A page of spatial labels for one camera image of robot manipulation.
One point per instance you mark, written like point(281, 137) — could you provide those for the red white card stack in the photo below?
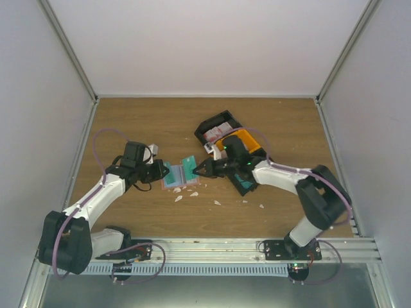
point(216, 132)

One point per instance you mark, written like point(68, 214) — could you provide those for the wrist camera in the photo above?
point(149, 153)
point(213, 150)

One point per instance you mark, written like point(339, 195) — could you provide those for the teal credit card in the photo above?
point(189, 164)

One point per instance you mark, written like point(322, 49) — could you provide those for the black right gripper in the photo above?
point(210, 168)

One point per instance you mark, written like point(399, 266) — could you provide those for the white debris pile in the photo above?
point(184, 192)

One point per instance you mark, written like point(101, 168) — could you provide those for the black bin red cards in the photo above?
point(216, 120)

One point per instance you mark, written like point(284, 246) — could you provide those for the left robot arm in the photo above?
point(75, 223)

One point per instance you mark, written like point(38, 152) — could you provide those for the yellow bin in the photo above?
point(244, 135)

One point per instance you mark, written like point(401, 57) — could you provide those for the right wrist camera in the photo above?
point(213, 150)

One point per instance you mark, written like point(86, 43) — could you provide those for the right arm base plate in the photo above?
point(287, 250)

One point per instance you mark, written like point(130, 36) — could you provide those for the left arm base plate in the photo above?
point(140, 253)

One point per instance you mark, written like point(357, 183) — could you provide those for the pink card holder wallet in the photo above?
point(176, 178)

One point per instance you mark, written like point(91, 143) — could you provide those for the grey cable duct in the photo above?
point(180, 269)

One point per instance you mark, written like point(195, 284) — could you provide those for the teal card stack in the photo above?
point(245, 184)

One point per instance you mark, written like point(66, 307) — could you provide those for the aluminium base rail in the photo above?
point(205, 250)

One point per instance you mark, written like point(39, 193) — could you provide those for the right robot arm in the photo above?
point(321, 195)

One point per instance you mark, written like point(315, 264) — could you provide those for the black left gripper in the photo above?
point(158, 174)

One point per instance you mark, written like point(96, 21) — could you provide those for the black bin teal cards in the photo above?
point(242, 177)

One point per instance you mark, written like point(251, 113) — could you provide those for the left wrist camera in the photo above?
point(149, 153)

